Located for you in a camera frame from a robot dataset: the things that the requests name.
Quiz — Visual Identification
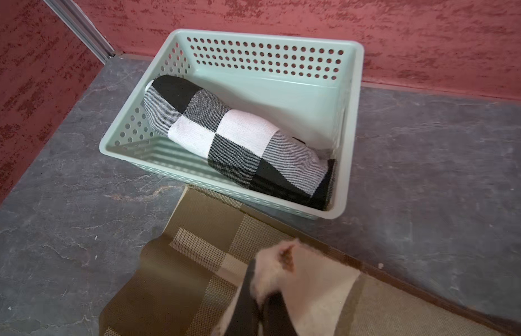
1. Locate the light green plastic basket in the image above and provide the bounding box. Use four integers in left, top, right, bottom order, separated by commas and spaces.
99, 29, 364, 219

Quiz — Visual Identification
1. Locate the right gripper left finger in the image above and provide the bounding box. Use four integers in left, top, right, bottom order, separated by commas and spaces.
224, 259, 260, 336

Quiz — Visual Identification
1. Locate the black white checkered scarf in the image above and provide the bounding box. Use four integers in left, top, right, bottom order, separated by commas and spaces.
144, 75, 336, 210

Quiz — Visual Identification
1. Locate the brown beige plaid scarf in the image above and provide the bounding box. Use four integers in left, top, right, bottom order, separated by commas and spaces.
99, 187, 502, 335

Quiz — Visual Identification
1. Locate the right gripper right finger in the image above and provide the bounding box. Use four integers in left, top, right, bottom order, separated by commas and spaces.
262, 292, 298, 336

